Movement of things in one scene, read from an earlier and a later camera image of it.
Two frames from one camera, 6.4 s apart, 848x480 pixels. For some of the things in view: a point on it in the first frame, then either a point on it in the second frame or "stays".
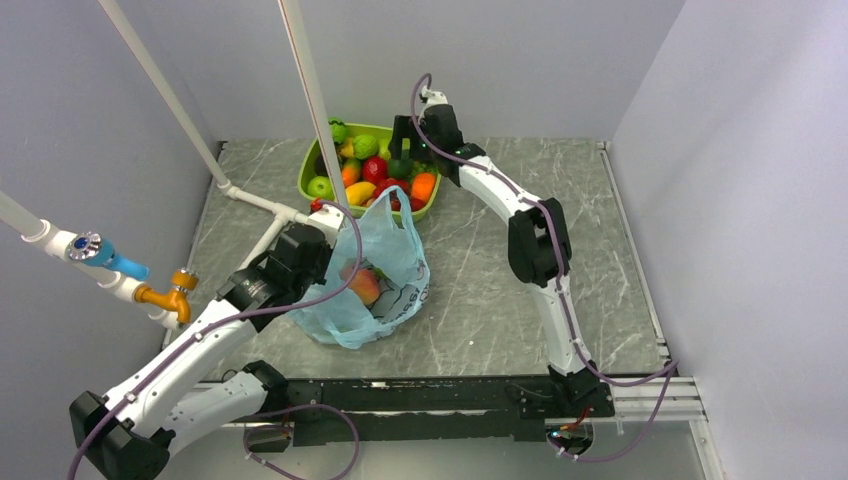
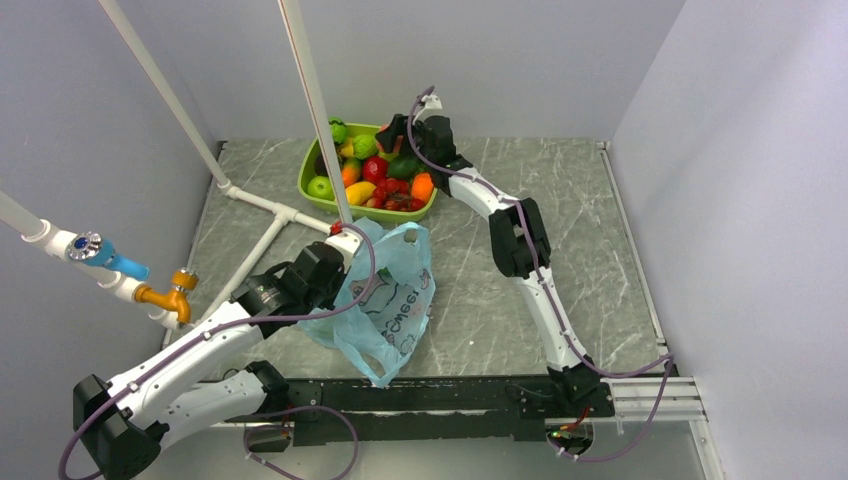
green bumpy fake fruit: (365, 146) stays
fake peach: (364, 282) → (379, 144)
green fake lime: (400, 168) stays
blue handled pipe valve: (91, 248) stays
